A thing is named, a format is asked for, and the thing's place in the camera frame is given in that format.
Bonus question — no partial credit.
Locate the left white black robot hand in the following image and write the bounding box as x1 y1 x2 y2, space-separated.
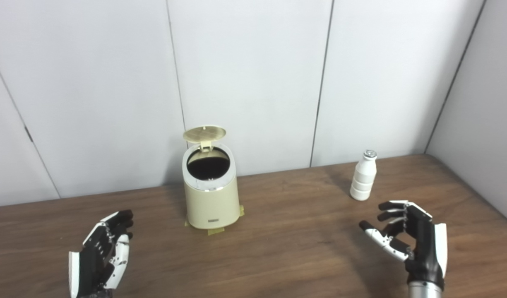
68 209 135 298

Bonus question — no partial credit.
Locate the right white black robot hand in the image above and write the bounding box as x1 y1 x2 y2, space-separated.
359 200 448 290

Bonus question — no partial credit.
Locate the small white plastic bottle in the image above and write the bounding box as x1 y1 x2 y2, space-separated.
350 150 378 202

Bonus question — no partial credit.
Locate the cream round bin lid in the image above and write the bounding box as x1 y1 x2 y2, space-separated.
183 124 227 154

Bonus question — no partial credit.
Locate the cream-colored bin body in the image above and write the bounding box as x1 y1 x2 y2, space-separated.
182 144 240 230

